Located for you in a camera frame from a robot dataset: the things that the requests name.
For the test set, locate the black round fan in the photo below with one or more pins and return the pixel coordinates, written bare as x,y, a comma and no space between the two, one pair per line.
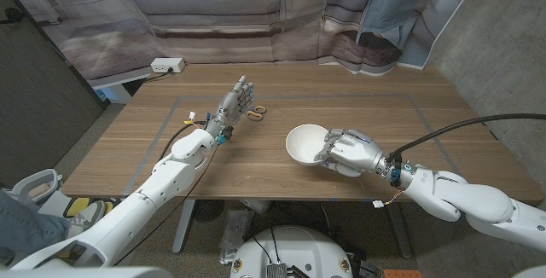
208,210

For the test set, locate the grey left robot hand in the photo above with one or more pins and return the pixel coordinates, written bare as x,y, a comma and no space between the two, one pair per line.
230,105

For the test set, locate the white yellow left wrist connector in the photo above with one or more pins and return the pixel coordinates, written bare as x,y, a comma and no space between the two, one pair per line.
192,116

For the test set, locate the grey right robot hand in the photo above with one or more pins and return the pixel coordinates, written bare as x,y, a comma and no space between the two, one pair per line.
356,152

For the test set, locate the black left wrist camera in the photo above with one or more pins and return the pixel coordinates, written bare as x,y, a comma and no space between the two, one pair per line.
228,132

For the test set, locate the person leg in blue jeans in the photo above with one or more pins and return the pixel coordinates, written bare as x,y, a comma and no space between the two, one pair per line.
21,231

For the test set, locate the white ceramic bowl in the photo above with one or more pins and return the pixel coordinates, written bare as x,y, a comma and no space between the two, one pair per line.
303,143

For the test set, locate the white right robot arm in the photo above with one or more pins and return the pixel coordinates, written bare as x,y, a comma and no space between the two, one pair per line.
473,201

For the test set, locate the printed living room backdrop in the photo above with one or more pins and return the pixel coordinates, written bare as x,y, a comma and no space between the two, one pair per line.
205,5

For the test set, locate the white side table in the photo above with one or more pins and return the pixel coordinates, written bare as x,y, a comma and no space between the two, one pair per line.
117,88

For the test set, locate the white power strip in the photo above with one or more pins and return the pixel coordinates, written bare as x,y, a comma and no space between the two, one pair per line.
167,65

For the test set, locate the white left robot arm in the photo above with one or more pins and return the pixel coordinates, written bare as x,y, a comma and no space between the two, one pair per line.
166,177

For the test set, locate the grey table leg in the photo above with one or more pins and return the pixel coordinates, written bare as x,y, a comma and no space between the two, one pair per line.
399,231

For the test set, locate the orange box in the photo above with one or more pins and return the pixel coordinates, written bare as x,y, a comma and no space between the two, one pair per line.
401,274

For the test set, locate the white grey sneaker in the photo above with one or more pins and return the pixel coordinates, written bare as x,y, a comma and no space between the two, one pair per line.
88,216

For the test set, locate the clear plastic bag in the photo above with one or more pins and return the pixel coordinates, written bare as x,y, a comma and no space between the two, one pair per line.
234,235

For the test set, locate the white table leg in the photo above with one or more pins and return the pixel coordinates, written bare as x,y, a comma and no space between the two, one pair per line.
183,227

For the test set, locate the white right wrist connector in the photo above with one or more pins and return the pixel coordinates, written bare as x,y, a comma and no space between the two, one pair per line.
378,204

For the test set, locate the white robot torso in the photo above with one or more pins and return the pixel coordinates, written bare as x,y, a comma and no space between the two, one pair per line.
294,248

